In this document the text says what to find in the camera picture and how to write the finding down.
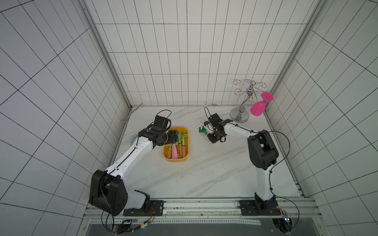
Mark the aluminium front rail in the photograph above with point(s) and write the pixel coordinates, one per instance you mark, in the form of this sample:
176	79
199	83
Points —
219	208

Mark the green rake wooden handle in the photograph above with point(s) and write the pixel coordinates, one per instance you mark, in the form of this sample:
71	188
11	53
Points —
169	153

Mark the yellow plastic storage box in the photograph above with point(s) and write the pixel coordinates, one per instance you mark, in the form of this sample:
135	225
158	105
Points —
165	147

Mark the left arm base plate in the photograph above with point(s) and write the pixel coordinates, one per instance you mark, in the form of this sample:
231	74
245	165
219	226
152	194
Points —
151	207

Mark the pink plastic wine glass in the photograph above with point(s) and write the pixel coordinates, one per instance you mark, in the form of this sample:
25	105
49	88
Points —
258	108

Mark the silver wine glass rack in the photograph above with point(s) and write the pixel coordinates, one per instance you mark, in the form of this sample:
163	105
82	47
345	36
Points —
246	89

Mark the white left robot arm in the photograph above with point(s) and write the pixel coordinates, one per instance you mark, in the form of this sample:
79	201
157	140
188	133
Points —
108	190

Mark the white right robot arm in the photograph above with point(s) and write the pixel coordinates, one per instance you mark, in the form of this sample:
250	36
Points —
263	155

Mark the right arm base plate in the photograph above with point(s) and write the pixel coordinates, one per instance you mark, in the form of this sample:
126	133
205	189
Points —
258	208

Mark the green tool wooden handle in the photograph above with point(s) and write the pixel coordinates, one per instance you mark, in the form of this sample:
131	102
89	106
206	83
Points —
182	147

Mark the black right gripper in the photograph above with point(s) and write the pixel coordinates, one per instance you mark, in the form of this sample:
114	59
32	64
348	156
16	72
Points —
210	127

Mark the blue yellow patterned plate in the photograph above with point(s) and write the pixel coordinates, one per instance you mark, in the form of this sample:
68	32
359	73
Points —
134	139

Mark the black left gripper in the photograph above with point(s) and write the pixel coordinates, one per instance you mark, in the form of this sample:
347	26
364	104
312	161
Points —
173	138

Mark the dark green small rake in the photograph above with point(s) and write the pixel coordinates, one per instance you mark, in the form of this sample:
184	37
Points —
203	130

